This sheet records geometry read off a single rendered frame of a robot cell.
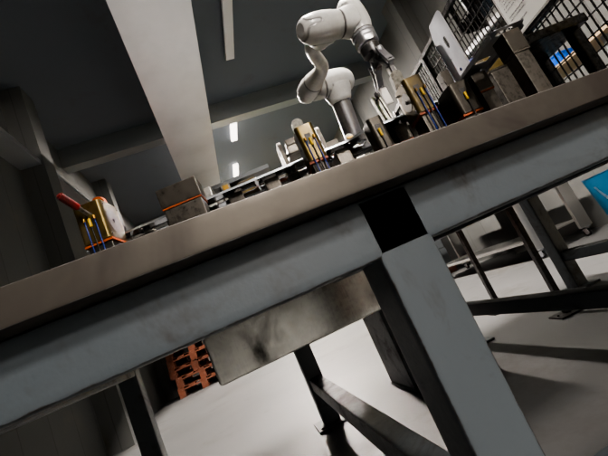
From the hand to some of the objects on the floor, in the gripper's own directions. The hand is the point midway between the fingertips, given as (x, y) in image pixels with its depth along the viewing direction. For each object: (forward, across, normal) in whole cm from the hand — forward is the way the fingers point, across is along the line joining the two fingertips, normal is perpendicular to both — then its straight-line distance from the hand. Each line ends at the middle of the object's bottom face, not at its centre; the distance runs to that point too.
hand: (393, 91), depth 137 cm
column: (+114, -71, -17) cm, 135 cm away
